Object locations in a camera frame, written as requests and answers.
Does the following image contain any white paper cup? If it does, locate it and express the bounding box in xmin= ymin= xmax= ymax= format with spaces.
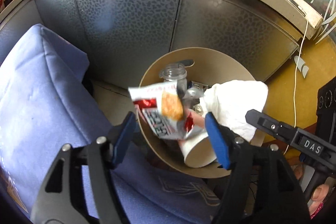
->
xmin=178 ymin=109 xmax=217 ymax=168

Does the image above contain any white tissue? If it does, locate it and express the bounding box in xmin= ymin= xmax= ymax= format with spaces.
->
xmin=200 ymin=80 xmax=268 ymax=141

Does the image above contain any red white snack wrapper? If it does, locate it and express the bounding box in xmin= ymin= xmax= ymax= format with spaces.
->
xmin=128 ymin=81 xmax=205 ymax=140

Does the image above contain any beige round trash bin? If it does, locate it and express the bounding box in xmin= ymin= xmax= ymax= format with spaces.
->
xmin=139 ymin=47 xmax=264 ymax=178

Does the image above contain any person's right hand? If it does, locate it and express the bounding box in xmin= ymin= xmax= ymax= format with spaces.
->
xmin=291 ymin=164 xmax=334 ymax=219

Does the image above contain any blue printed tablecloth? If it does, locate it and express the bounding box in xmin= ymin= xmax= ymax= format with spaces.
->
xmin=1 ymin=24 xmax=220 ymax=223

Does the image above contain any clear plastic jar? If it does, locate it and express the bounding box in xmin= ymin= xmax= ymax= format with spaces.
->
xmin=159 ymin=63 xmax=187 ymax=92

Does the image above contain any white power cable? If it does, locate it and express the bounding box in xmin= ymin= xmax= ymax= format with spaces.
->
xmin=283 ymin=19 xmax=310 ymax=155

